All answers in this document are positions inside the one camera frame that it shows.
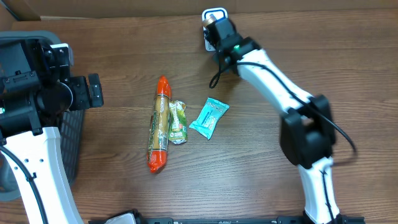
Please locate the orange biscuit roll pack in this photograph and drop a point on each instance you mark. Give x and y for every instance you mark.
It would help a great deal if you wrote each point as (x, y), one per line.
(159, 127)

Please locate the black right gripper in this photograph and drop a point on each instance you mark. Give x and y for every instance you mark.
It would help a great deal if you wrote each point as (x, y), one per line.
(222, 59)

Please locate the green snack packet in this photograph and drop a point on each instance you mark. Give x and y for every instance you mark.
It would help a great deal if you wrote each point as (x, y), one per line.
(178, 122)

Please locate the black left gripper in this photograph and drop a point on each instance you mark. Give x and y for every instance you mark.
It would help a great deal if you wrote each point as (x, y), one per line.
(85, 99)

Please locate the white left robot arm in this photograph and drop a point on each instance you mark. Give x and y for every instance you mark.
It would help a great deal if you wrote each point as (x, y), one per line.
(36, 162)

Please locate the teal wet wipes pack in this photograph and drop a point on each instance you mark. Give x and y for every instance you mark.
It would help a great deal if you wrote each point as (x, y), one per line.
(210, 114)

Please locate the grey plastic basket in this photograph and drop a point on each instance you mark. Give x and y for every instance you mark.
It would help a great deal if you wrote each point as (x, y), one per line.
(70, 128)

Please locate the white barcode scanner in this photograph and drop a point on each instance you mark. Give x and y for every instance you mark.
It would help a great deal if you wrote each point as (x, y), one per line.
(218, 13)

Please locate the white tube gold cap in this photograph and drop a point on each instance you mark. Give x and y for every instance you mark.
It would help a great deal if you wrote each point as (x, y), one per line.
(209, 20)

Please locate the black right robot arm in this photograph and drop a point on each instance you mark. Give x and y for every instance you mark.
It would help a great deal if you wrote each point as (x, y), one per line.
(306, 134)

